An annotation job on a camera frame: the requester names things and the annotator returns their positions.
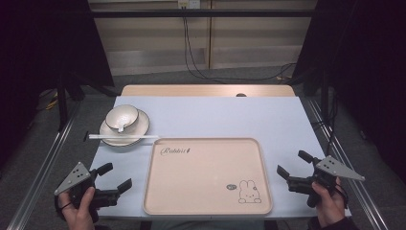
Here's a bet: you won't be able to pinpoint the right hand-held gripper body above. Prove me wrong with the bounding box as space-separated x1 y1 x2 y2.
286 154 366 209

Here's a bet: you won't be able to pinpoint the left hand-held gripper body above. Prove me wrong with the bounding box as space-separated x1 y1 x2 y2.
54 161 121 223

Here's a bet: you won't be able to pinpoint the person's left hand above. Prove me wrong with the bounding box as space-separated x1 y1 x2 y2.
56 186 98 230

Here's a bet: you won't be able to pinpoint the person's right hand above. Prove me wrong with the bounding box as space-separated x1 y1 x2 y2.
310 176 349 228

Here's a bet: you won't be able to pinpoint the white chopsticks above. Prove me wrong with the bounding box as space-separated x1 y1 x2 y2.
82 130 160 143

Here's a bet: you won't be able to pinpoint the white ceramic spoon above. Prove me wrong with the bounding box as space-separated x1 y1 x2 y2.
116 113 132 133

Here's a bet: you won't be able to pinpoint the white bowl with dark rim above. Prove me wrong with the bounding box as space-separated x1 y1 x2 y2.
104 103 140 132

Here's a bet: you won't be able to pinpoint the white plate with dark rim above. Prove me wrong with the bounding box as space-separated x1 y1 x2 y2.
99 108 151 148

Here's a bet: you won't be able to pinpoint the black metal stand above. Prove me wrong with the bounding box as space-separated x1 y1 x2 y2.
291 65 330 121
56 71 119 131

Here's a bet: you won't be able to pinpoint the pink tray with rabbit print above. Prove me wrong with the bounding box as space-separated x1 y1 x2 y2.
142 137 274 217

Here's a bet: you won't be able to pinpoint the pale blue table mat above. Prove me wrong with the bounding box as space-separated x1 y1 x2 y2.
89 96 352 219

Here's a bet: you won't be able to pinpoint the black curtain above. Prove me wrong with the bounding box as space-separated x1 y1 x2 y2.
0 0 115 171
291 0 406 185

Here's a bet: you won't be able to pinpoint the aluminium rail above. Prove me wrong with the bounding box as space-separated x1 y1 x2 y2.
6 103 82 230
305 98 390 230

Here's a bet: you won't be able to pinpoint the black cable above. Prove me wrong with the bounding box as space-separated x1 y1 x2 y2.
181 15 298 82

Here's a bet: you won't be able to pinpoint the black horizontal frame bar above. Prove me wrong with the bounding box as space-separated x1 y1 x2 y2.
90 9 317 19

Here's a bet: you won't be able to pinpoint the white wall socket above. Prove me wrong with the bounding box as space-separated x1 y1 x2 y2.
177 0 201 10

